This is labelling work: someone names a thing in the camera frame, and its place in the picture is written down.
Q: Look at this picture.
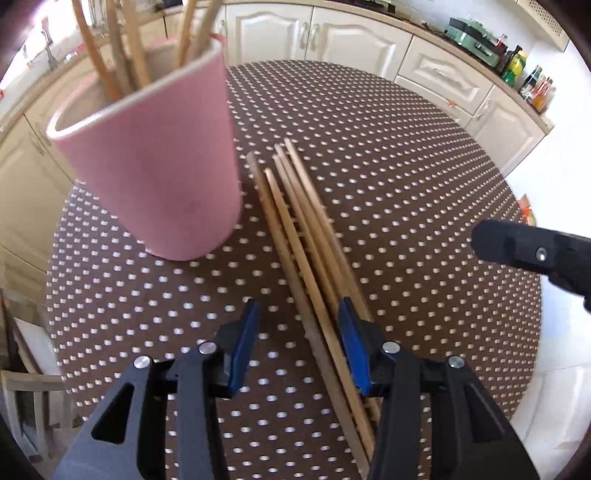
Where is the steel faucet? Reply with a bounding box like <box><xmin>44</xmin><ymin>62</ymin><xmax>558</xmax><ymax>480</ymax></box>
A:
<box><xmin>39</xmin><ymin>16</ymin><xmax>58</xmax><ymax>70</ymax></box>

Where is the pink cup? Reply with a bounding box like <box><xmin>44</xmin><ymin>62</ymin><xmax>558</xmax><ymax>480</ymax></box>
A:
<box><xmin>46</xmin><ymin>37</ymin><xmax>243</xmax><ymax>261</ymax></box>

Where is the orange sauce bottle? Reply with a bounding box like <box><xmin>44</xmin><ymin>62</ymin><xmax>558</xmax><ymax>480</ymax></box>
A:
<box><xmin>532</xmin><ymin>78</ymin><xmax>553</xmax><ymax>114</ymax></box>

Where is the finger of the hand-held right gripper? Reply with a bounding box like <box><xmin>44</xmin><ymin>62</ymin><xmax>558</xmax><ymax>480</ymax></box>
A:
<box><xmin>471</xmin><ymin>219</ymin><xmax>591</xmax><ymax>315</ymax></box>

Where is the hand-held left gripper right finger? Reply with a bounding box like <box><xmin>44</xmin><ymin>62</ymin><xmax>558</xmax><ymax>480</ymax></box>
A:
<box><xmin>338</xmin><ymin>298</ymin><xmax>541</xmax><ymax>480</ymax></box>

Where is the round polka-dot table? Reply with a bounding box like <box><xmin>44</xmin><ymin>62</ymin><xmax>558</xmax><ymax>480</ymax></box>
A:
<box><xmin>44</xmin><ymin>60</ymin><xmax>543</xmax><ymax>480</ymax></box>

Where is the bundle of wooden chopsticks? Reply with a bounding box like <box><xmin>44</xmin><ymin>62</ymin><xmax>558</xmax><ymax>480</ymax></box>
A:
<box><xmin>71</xmin><ymin>0</ymin><xmax>227</xmax><ymax>100</ymax></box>

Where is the green electric cooker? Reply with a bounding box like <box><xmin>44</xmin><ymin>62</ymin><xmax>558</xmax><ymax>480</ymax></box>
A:
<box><xmin>444</xmin><ymin>17</ymin><xmax>503</xmax><ymax>65</ymax></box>

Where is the yellow green bottle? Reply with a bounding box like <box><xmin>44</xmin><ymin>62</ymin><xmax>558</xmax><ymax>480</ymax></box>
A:
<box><xmin>503</xmin><ymin>52</ymin><xmax>528</xmax><ymax>86</ymax></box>

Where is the dark sauce bottle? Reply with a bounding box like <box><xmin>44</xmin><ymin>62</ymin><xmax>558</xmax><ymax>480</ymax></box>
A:
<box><xmin>519</xmin><ymin>65</ymin><xmax>542</xmax><ymax>100</ymax></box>

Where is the dark bottle with red cap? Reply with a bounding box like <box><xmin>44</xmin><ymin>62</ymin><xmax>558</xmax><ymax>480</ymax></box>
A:
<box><xmin>498</xmin><ymin>34</ymin><xmax>522</xmax><ymax>75</ymax></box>

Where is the wide lattice door cabinet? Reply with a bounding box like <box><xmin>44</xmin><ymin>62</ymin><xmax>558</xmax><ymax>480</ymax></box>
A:
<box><xmin>517</xmin><ymin>0</ymin><xmax>571</xmax><ymax>52</ymax></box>

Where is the wooden chair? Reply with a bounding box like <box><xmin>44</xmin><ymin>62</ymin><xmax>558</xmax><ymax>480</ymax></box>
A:
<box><xmin>0</xmin><ymin>288</ymin><xmax>81</xmax><ymax>462</ymax></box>

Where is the beige kitchen countertop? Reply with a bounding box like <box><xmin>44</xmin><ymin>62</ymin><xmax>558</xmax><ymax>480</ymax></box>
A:
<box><xmin>0</xmin><ymin>0</ymin><xmax>555</xmax><ymax>134</ymax></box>

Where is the orange food packet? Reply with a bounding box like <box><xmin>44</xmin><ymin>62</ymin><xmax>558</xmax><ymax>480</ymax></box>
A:
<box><xmin>516</xmin><ymin>196</ymin><xmax>539</xmax><ymax>227</ymax></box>

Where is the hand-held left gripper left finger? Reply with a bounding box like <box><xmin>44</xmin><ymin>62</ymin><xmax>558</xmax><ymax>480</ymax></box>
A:
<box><xmin>51</xmin><ymin>298</ymin><xmax>262</xmax><ymax>480</ymax></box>

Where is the long wooden chopstick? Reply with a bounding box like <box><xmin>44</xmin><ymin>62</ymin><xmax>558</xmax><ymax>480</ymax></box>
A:
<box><xmin>275</xmin><ymin>144</ymin><xmax>354</xmax><ymax>301</ymax></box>
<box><xmin>272</xmin><ymin>155</ymin><xmax>347</xmax><ymax>305</ymax></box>
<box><xmin>284</xmin><ymin>137</ymin><xmax>372</xmax><ymax>319</ymax></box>
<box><xmin>264</xmin><ymin>168</ymin><xmax>376</xmax><ymax>455</ymax></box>

